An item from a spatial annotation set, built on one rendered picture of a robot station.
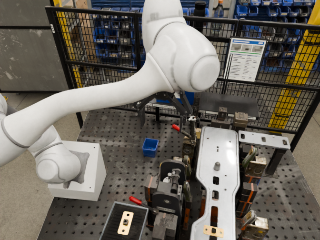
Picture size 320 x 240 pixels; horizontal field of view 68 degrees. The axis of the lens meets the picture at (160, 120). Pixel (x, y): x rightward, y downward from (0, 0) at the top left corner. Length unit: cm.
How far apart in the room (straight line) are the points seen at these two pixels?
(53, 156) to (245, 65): 127
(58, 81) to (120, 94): 301
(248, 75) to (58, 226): 149
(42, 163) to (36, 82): 246
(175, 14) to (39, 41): 278
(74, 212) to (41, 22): 224
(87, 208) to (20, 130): 95
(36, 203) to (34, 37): 186
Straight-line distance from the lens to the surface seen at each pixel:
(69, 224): 155
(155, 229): 101
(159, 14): 60
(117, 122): 203
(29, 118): 70
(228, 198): 123
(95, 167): 147
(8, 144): 72
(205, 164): 133
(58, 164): 126
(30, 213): 256
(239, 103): 174
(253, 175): 144
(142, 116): 81
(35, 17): 319
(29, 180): 280
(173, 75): 48
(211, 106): 166
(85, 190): 150
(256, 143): 152
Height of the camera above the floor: 201
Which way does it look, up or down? 41 degrees down
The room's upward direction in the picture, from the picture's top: straight up
